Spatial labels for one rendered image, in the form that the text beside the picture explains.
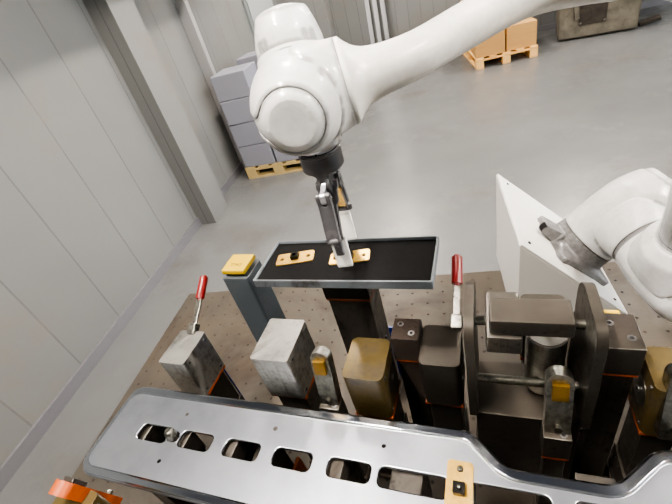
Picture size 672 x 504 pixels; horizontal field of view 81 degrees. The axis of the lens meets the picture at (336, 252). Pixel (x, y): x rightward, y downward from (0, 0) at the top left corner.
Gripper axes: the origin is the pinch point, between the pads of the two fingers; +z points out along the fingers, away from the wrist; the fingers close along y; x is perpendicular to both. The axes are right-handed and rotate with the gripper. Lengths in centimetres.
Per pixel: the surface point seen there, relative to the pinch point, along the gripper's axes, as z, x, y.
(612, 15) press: 98, -280, 579
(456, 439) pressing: 20.0, -16.8, -30.0
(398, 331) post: 10.1, -9.1, -15.5
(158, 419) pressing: 20, 41, -25
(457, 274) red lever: 6.2, -20.6, -6.2
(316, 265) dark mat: 4.1, 7.0, -1.3
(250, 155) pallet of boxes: 94, 158, 317
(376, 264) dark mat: 4.1, -5.7, -3.2
